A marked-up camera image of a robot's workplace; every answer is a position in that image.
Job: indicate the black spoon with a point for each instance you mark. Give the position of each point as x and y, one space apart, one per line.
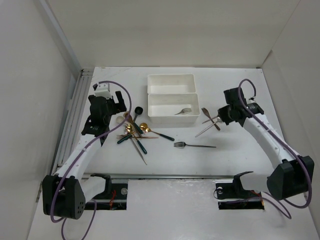
137 112

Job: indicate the rose gold fork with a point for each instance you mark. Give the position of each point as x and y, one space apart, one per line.
137 137

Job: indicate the far white container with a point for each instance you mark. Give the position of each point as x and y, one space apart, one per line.
171 84

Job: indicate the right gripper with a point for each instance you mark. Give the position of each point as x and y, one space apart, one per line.
221 112

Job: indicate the silver spoon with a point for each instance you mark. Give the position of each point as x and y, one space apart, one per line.
203 131

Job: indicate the copper spoon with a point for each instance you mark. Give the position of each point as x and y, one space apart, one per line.
208 119

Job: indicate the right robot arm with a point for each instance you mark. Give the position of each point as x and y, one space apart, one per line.
291 171

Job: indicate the white spoon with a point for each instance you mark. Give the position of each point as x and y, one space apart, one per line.
120 120

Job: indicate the aluminium rail front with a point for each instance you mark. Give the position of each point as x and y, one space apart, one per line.
167 176

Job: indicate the near white container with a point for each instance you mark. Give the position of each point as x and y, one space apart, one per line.
163 107

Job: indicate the aluminium rail left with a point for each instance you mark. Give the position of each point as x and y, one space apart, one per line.
75 108

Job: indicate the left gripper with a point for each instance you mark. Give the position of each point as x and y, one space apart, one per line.
118 107

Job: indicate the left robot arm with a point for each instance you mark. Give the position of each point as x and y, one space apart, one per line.
63 194

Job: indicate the long silver fork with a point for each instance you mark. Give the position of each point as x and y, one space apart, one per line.
129 131

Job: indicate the white container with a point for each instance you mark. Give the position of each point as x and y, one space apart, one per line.
163 107
171 84

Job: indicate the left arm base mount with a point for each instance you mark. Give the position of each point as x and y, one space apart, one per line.
103 193

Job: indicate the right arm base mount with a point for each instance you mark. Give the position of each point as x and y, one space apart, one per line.
232 196

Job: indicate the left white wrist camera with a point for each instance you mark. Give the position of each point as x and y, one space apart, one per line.
102 90

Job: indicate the dark grey fork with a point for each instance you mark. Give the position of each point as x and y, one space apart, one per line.
182 144

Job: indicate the brown fork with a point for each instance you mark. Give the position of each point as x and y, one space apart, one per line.
207 114

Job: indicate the aluminium rail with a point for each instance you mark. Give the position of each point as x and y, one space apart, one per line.
167 176
75 108

